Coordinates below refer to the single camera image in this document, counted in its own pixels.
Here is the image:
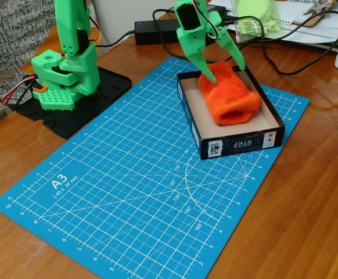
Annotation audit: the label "orange fluffy sock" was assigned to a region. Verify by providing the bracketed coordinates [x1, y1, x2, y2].
[197, 61, 262, 126]

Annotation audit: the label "large black power adapter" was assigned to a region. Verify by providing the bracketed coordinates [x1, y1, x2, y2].
[134, 19, 185, 46]

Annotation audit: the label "green translucent cup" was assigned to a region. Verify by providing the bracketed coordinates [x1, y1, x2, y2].
[233, 0, 283, 44]

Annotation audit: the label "slim black power adapter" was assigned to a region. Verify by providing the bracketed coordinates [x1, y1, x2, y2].
[207, 3, 227, 18]

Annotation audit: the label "white paper sheets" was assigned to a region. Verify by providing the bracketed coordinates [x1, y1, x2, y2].
[209, 0, 338, 53]

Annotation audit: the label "black cardboard box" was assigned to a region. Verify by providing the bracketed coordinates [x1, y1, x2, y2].
[176, 64, 286, 160]

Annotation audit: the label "brown clipboard with clip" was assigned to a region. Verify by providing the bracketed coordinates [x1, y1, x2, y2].
[292, 0, 337, 28]

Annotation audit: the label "blue cutting mat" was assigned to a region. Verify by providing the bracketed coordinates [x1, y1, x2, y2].
[0, 56, 311, 279]

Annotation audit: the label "grey knitted fabric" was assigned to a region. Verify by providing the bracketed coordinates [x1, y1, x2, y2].
[0, 0, 60, 98]

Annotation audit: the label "red white black servo wire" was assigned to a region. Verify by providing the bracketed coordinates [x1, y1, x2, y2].
[193, 0, 220, 40]

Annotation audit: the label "black power cable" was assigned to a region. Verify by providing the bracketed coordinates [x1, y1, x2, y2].
[152, 8, 338, 63]
[222, 16, 338, 76]

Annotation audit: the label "thin black cable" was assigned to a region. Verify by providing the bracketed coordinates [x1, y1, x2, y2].
[95, 30, 136, 47]

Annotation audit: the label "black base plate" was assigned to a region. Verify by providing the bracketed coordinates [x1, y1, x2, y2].
[15, 66, 132, 140]

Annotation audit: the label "red and black wires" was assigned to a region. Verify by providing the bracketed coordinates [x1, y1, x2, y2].
[0, 74, 39, 107]

